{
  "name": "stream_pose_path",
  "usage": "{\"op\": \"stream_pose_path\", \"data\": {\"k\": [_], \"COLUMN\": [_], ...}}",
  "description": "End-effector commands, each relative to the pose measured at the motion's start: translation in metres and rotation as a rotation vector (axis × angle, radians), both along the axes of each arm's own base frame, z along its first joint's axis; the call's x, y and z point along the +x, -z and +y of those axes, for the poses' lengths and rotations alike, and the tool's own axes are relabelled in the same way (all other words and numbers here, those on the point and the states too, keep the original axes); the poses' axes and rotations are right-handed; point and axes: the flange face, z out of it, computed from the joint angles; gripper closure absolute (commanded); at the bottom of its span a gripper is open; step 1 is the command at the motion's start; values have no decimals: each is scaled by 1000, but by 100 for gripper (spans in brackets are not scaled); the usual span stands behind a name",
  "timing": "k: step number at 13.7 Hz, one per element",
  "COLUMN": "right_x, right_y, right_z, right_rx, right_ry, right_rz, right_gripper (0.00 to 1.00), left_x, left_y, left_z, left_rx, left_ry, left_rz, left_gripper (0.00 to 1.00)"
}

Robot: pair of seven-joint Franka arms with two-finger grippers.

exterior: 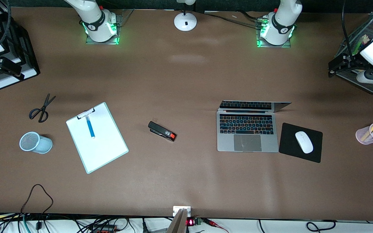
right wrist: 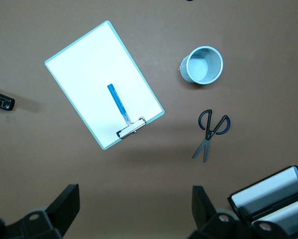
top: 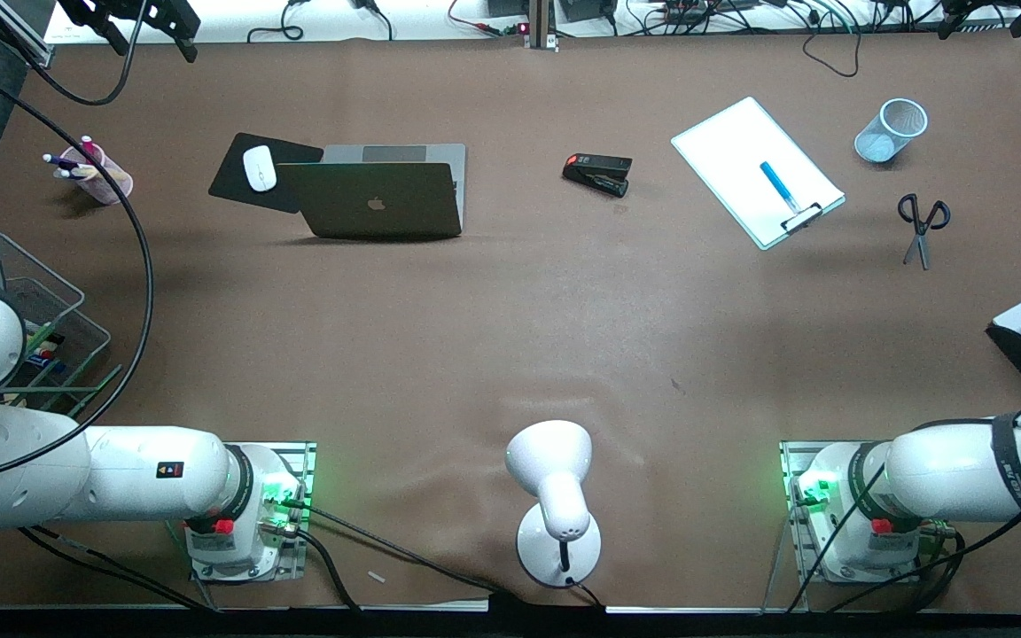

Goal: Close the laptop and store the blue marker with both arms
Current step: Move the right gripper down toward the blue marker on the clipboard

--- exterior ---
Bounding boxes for orange power strip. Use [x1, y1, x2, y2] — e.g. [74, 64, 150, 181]
[91, 225, 117, 233]

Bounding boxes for yellow highlighter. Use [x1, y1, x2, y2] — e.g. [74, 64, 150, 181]
[361, 121, 373, 142]

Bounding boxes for white computer mouse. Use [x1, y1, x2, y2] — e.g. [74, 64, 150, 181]
[295, 131, 314, 154]

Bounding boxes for clear left arm base plate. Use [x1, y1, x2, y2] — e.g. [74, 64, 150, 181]
[255, 15, 293, 49]

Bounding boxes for blue marker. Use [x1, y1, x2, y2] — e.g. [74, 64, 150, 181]
[85, 115, 96, 139]

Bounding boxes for white round stand base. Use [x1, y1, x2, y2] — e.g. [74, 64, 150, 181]
[174, 0, 198, 32]

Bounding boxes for black scissors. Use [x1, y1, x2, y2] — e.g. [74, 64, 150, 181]
[29, 94, 56, 123]

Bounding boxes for white mounting plate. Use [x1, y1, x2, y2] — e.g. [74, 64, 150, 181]
[173, 206, 191, 217]

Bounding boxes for white clipboard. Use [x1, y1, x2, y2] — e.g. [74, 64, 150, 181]
[66, 102, 129, 174]

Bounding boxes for black base cable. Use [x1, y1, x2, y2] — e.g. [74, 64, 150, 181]
[238, 10, 266, 22]
[204, 12, 265, 27]

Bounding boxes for black stapler with orange tip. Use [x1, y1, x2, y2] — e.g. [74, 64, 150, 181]
[148, 121, 177, 142]

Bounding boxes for black mesh desk organizer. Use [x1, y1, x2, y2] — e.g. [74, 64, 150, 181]
[334, 15, 373, 95]

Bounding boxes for black mouse pad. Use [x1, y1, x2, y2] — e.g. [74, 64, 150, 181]
[279, 123, 323, 163]

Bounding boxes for black looped cable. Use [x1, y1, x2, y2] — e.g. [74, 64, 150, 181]
[20, 184, 54, 231]

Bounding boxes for clear right arm base plate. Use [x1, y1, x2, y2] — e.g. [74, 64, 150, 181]
[85, 9, 135, 46]

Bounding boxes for silver laptop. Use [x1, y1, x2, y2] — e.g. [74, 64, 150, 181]
[217, 100, 292, 153]

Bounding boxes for blue mesh cup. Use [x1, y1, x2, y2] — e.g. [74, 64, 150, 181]
[19, 132, 53, 154]

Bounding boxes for green marker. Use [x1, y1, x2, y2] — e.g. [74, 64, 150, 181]
[352, 34, 369, 55]

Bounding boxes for black coiled cable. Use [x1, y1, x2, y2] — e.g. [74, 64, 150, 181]
[306, 220, 336, 232]

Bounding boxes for black stacked paper tray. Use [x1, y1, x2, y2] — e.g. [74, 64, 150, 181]
[0, 6, 40, 90]

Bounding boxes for red wire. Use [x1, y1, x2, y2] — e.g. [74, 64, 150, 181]
[203, 218, 230, 233]

